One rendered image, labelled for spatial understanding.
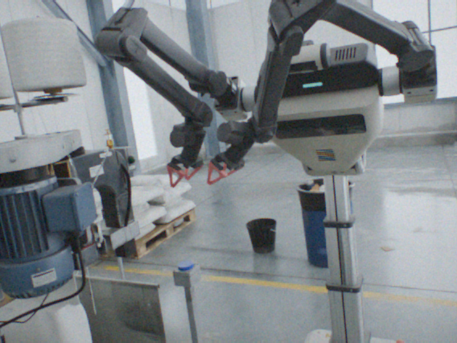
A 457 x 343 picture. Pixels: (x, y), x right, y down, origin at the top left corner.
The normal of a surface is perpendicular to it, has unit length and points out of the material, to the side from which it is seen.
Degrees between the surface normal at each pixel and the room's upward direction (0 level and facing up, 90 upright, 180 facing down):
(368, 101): 40
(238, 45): 90
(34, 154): 90
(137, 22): 103
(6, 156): 91
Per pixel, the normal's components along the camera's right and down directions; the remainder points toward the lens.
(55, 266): 0.84, 0.00
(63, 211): -0.02, 0.17
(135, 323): -0.43, 0.20
